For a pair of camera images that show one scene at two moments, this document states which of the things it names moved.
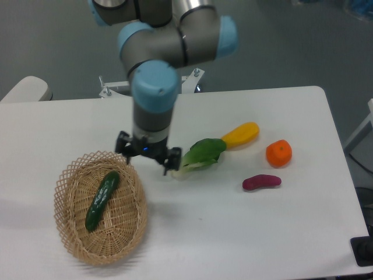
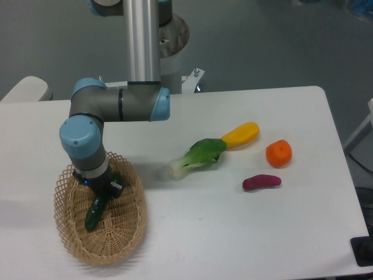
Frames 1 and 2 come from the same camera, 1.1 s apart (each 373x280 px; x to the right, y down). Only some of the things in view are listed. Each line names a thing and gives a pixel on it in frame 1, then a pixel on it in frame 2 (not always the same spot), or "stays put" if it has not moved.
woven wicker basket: [120, 228] stays put
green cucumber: [108, 189] stays put
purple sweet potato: [261, 181] stays put
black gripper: [129, 147] -> [103, 186]
